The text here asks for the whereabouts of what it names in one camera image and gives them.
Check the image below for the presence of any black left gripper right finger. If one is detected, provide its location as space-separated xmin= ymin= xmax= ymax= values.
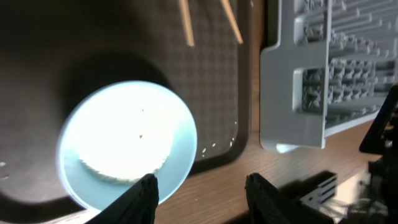
xmin=245 ymin=173 xmax=334 ymax=224

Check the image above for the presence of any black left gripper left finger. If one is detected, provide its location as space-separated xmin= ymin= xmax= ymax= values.
xmin=86 ymin=174 xmax=159 ymax=224

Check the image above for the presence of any light blue bowl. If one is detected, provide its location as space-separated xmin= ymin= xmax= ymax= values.
xmin=56 ymin=81 xmax=198 ymax=211

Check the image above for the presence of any grey dishwasher rack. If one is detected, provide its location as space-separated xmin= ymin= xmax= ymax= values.
xmin=259 ymin=0 xmax=397 ymax=154

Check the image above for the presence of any brown serving tray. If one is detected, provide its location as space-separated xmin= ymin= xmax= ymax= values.
xmin=1 ymin=0 xmax=251 ymax=223

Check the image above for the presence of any right wooden chopstick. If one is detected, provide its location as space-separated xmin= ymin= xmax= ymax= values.
xmin=220 ymin=0 xmax=243 ymax=44

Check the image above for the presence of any wooden chopstick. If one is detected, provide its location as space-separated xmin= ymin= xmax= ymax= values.
xmin=220 ymin=0 xmax=243 ymax=44
xmin=178 ymin=0 xmax=195 ymax=47

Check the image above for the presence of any left wooden chopstick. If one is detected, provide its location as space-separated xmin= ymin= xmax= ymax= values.
xmin=178 ymin=0 xmax=195 ymax=47

